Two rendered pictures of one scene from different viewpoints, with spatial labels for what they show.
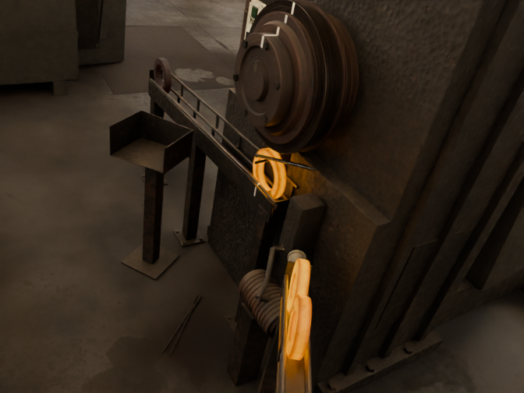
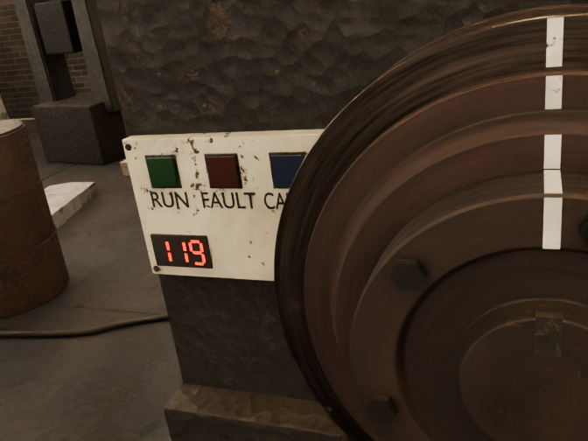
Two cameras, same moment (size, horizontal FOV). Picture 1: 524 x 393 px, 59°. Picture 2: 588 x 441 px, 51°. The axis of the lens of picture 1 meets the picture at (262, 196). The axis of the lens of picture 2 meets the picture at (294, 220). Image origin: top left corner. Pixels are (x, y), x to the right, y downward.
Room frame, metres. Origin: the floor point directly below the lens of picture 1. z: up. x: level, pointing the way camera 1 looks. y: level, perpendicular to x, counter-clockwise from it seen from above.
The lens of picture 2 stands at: (1.15, 0.40, 1.40)
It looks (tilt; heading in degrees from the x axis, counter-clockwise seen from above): 22 degrees down; 330
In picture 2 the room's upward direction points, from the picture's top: 8 degrees counter-clockwise
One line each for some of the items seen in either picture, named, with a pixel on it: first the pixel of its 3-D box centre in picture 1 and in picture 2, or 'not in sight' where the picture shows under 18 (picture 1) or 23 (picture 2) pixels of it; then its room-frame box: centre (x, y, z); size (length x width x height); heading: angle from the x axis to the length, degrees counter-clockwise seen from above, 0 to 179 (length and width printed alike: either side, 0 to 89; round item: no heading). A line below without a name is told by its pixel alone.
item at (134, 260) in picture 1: (149, 199); not in sight; (1.65, 0.49, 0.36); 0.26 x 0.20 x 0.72; 72
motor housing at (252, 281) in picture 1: (257, 340); not in sight; (1.09, -0.09, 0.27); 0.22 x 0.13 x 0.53; 37
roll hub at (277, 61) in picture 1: (260, 80); (546, 369); (1.38, 0.08, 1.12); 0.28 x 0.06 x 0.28; 37
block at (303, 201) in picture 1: (301, 228); not in sight; (1.25, -0.15, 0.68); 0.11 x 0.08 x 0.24; 127
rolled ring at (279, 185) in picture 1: (268, 173); not in sight; (1.44, -0.01, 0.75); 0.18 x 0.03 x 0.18; 36
